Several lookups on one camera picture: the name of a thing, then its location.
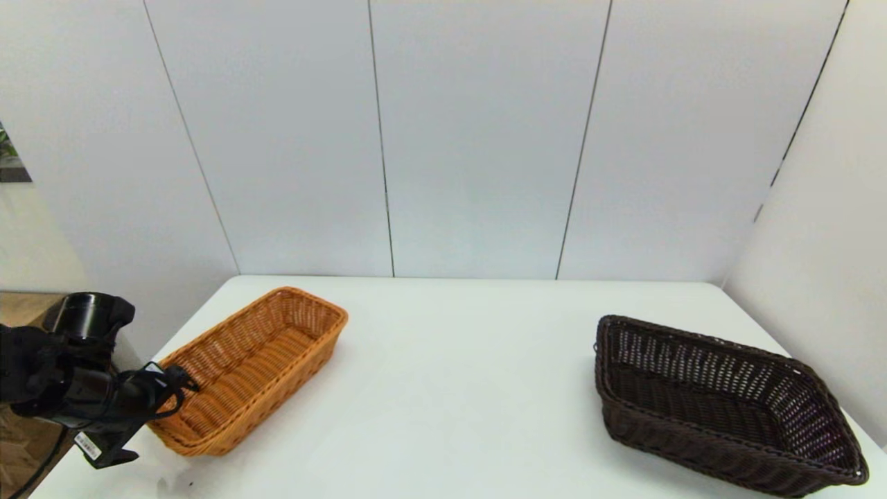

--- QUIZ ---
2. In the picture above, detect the orange wicker basket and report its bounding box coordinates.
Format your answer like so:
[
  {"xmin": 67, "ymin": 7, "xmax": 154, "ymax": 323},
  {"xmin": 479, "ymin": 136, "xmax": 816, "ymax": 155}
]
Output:
[{"xmin": 147, "ymin": 286, "xmax": 349, "ymax": 457}]

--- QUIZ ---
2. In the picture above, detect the dark brown wicker basket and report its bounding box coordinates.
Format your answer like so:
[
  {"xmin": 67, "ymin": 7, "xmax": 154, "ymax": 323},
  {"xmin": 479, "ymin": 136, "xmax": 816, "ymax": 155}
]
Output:
[{"xmin": 594, "ymin": 315, "xmax": 869, "ymax": 499}]

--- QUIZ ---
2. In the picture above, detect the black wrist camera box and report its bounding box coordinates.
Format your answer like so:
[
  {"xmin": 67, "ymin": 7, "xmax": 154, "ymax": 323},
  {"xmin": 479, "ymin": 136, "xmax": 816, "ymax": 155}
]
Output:
[{"xmin": 73, "ymin": 424, "xmax": 141, "ymax": 471}]

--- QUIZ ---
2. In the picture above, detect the wall picture with plant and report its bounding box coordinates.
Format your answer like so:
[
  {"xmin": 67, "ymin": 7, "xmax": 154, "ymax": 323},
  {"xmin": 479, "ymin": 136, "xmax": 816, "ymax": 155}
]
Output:
[{"xmin": 0, "ymin": 121, "xmax": 33, "ymax": 184}]

